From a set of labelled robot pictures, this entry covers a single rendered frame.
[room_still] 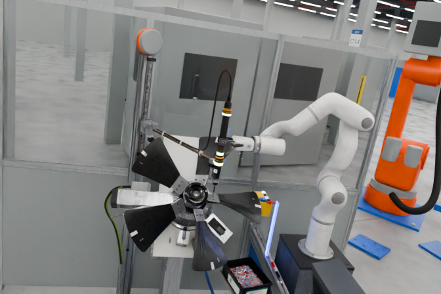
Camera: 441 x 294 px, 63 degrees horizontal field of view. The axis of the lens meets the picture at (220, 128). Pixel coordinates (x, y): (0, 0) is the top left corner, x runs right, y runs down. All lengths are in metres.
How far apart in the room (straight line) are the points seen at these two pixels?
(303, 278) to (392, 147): 3.48
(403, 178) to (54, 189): 4.22
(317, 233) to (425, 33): 3.71
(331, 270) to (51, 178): 1.89
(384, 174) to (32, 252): 4.25
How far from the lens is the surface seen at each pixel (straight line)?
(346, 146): 1.86
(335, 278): 1.40
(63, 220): 2.78
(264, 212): 2.21
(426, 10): 5.30
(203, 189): 1.80
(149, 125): 2.17
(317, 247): 2.04
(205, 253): 1.77
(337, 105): 1.79
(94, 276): 3.00
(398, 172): 5.34
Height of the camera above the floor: 1.98
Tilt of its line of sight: 14 degrees down
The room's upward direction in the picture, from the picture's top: 9 degrees clockwise
